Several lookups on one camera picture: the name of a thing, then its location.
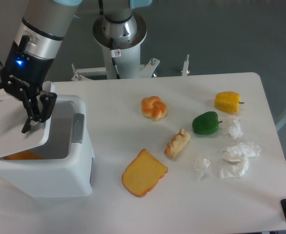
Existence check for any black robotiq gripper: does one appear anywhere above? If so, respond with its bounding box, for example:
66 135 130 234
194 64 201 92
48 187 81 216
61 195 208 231
0 42 57 133

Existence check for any white trash can lid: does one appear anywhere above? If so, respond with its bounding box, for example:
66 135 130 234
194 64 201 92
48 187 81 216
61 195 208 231
0 90 51 158

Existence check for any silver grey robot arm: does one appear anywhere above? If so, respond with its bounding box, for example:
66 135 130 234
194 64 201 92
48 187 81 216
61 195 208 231
0 0 151 133

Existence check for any orange bread inside can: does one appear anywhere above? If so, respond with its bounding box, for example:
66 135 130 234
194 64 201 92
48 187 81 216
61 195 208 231
3 150 43 160

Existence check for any white trash can body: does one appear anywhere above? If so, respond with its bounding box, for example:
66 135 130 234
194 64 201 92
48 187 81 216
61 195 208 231
0 95 94 197

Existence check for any knotted bread roll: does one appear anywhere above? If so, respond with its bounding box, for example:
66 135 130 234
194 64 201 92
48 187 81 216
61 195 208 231
141 96 167 121

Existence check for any orange toast slice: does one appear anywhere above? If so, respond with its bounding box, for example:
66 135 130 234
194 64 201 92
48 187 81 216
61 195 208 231
122 149 168 197

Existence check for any beige pastry piece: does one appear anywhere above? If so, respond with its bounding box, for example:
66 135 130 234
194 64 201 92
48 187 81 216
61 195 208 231
164 129 190 159

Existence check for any green bell pepper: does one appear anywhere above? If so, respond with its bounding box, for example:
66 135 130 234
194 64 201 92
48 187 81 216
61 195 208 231
192 111 222 135

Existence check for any small crumpled white tissue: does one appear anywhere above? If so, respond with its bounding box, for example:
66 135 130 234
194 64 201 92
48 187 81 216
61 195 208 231
193 156 211 179

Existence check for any yellow bell pepper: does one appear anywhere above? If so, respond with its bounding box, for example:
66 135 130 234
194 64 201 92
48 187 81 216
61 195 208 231
214 91 244 114

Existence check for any crumpled tissue near peppers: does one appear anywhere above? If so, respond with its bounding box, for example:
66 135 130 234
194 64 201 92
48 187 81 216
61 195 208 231
221 117 244 141

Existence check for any large crumpled white tissue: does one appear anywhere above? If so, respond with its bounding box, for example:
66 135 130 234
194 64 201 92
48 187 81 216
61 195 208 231
219 141 261 179

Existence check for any white metal stand frame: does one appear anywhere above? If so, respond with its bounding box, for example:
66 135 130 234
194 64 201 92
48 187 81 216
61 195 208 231
71 54 190 81

